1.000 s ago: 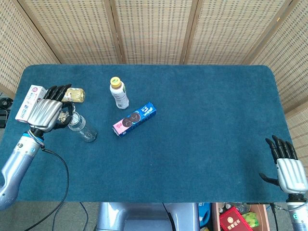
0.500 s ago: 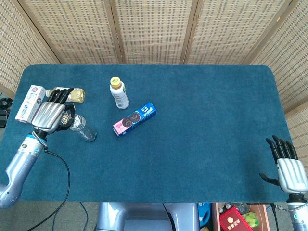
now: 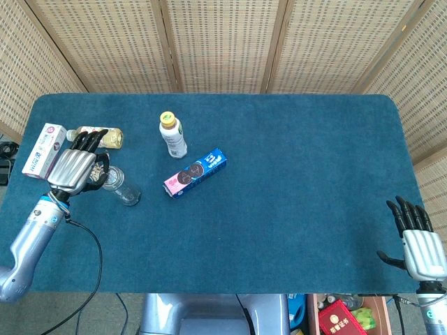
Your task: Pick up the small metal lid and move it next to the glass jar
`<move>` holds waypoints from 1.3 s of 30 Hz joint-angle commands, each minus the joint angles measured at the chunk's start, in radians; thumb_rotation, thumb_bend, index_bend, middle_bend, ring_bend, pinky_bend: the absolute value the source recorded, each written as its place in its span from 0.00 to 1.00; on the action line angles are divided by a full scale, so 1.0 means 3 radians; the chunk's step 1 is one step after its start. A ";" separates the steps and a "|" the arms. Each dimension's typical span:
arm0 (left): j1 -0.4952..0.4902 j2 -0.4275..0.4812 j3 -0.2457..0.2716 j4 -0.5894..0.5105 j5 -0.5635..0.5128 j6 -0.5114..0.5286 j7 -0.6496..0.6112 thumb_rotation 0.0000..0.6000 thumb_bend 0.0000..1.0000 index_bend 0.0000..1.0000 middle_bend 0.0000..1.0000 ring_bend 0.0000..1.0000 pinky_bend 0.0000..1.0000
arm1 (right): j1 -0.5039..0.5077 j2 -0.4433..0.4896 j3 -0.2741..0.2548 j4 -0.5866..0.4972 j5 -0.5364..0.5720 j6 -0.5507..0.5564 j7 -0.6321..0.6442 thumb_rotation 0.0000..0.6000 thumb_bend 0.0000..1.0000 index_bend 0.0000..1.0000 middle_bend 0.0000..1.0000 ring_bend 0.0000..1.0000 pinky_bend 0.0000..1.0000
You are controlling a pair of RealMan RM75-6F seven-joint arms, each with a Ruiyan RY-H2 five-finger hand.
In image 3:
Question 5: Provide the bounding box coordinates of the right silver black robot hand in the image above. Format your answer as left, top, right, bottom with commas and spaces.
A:
376, 195, 447, 282

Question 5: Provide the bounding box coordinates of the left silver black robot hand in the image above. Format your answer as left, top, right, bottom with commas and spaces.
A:
46, 128, 112, 202

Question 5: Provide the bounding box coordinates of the clear glass jar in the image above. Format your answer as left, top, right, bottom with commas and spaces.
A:
101, 165, 142, 207

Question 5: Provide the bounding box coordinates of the white pink toothpaste box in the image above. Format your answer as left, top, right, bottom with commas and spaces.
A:
21, 122, 68, 181

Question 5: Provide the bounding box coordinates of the yellow drink bottle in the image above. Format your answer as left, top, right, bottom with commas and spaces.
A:
66, 126, 124, 150

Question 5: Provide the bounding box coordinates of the black floor device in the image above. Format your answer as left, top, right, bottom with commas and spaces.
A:
0, 141, 17, 186

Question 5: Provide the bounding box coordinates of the pink cardboard box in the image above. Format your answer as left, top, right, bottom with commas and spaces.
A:
307, 293, 394, 335

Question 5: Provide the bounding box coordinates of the green snack packet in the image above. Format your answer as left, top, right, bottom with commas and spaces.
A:
351, 306, 377, 331

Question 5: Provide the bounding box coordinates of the white bottle yellow cap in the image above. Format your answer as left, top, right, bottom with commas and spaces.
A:
159, 111, 189, 160

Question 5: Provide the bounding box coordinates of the red booklet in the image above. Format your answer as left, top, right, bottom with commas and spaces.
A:
318, 300, 360, 335

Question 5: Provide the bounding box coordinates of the blue cookie box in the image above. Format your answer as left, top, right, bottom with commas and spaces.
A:
163, 148, 228, 199

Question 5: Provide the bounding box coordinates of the blue plastic container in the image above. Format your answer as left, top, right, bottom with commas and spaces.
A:
288, 293, 308, 329

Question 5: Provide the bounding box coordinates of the blue tablecloth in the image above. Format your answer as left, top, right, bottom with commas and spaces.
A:
0, 93, 425, 295

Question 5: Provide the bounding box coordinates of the silver robot torso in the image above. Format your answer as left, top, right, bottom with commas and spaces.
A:
139, 293, 291, 335

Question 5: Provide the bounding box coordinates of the woven bamboo folding screen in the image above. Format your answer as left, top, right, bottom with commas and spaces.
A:
0, 0, 447, 196

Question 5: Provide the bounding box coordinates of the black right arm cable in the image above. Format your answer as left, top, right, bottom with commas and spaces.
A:
390, 292, 423, 335

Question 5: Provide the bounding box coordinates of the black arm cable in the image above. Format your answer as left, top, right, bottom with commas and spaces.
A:
34, 218, 104, 335
390, 292, 423, 335

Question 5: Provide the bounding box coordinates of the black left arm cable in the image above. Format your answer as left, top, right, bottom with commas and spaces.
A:
34, 218, 104, 335

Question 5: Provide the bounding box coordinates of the black torso cable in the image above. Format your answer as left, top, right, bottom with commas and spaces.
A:
235, 293, 253, 335

